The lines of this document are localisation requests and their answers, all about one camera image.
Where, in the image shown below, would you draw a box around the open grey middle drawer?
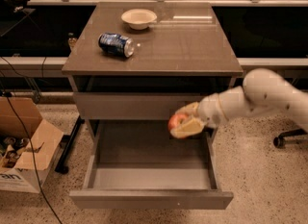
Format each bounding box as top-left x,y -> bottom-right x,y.
70,120 -> 233,210

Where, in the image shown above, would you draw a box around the black office chair base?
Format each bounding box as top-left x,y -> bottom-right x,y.
272,129 -> 307,149

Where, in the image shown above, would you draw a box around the blue soda can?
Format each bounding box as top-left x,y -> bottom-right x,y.
98,33 -> 134,58

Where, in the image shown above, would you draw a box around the red apple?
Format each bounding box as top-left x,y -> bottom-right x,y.
167,113 -> 188,131

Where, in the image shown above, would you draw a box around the black cable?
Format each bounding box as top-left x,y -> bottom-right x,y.
0,56 -> 64,224

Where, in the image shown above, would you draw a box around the black table leg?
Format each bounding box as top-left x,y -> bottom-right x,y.
55,117 -> 84,174

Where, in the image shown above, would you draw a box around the small bottle behind cabinet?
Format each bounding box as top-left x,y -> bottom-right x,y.
67,33 -> 78,50

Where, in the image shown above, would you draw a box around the cardboard box with cans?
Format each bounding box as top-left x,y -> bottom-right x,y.
0,97 -> 64,193

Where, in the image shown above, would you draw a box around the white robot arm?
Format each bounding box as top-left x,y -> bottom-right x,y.
168,68 -> 308,138

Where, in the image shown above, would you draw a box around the closed grey top drawer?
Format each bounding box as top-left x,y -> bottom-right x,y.
73,92 -> 203,120

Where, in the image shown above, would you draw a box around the grey drawer cabinet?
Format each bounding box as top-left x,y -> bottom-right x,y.
61,2 -> 244,142

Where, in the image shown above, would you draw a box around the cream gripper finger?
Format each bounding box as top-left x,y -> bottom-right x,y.
170,116 -> 205,138
175,102 -> 199,117

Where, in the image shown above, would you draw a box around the white bowl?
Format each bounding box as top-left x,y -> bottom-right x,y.
121,9 -> 157,30

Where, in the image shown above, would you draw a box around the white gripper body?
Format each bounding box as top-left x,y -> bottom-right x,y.
197,93 -> 225,129

